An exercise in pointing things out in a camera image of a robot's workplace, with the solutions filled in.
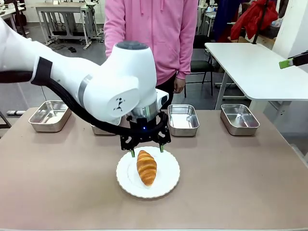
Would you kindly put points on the black trousers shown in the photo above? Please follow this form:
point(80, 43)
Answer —
point(171, 83)

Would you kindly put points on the white power strip near table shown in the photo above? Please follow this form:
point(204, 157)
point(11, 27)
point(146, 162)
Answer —
point(15, 112)

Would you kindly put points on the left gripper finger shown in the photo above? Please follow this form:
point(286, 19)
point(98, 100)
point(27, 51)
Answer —
point(164, 139)
point(128, 144)

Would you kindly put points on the white scalloped plate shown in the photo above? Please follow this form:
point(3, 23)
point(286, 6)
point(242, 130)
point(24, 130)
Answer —
point(166, 173)

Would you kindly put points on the black office chair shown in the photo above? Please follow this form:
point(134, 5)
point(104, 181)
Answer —
point(202, 65)

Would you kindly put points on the red jacket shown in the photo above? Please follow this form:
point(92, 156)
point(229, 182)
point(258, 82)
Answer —
point(252, 19)

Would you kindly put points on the large white side table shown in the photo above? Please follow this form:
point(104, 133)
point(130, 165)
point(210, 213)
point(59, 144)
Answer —
point(252, 72)

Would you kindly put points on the golden croissant bread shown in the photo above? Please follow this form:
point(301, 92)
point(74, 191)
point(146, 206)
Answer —
point(146, 168)

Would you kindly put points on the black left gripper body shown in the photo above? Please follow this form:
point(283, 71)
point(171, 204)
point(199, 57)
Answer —
point(144, 131)

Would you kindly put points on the white floor power strip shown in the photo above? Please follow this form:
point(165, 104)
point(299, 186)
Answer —
point(49, 42)

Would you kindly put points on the grey background desk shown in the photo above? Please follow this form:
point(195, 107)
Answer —
point(62, 14)

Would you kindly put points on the steel rectangular container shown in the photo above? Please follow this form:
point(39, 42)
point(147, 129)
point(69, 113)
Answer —
point(49, 115)
point(102, 130)
point(239, 119)
point(183, 119)

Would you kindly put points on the black background stand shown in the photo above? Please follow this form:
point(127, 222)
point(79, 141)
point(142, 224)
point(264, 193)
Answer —
point(20, 19)

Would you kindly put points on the dark blue hanging cloth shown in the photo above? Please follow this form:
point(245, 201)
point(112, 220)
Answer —
point(223, 19)

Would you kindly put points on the person in pink hoodie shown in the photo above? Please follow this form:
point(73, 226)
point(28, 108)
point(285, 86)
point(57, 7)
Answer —
point(168, 31)

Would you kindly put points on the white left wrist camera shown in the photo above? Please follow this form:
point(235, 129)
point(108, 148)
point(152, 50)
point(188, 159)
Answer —
point(163, 97)

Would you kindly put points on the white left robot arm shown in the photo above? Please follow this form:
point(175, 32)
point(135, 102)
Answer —
point(115, 72)

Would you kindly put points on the black floor object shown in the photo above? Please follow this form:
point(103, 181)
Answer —
point(72, 49)

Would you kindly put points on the person's left hand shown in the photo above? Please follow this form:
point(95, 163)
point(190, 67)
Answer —
point(179, 84)

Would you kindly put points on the black slanted pole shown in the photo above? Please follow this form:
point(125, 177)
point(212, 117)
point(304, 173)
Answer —
point(261, 21)

